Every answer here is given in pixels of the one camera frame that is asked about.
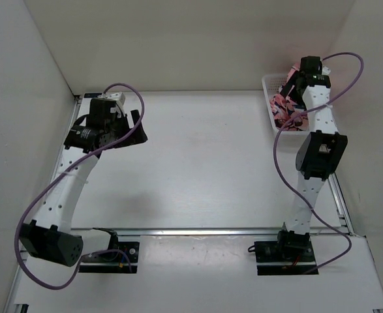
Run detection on pink shark print shorts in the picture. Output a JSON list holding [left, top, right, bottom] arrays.
[[269, 63, 311, 131]]

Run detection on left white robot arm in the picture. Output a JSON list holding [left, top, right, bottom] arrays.
[[19, 92, 147, 267]]

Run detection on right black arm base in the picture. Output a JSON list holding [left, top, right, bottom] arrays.
[[247, 230, 318, 276]]

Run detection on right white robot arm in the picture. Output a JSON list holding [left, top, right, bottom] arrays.
[[275, 56, 348, 261]]

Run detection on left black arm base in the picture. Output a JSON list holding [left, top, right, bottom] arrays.
[[78, 228, 140, 274]]

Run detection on white plastic mesh basket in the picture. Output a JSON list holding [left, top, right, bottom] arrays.
[[262, 74, 337, 140]]

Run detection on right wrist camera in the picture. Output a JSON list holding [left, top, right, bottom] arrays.
[[322, 65, 331, 76]]

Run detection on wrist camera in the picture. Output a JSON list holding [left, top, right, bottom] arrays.
[[322, 65, 331, 76], [99, 92, 126, 106]]

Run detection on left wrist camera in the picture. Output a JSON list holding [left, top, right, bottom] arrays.
[[99, 92, 126, 106]]

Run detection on aluminium left rail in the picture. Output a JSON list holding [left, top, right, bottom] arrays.
[[52, 94, 83, 183]]

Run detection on aluminium rail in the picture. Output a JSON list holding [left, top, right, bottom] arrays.
[[52, 94, 83, 183], [115, 228, 280, 236], [328, 174, 355, 236]]

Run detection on aluminium front rail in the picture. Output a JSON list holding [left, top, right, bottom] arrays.
[[115, 228, 280, 236]]

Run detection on aluminium right rail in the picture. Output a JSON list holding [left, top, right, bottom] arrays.
[[328, 174, 355, 236]]

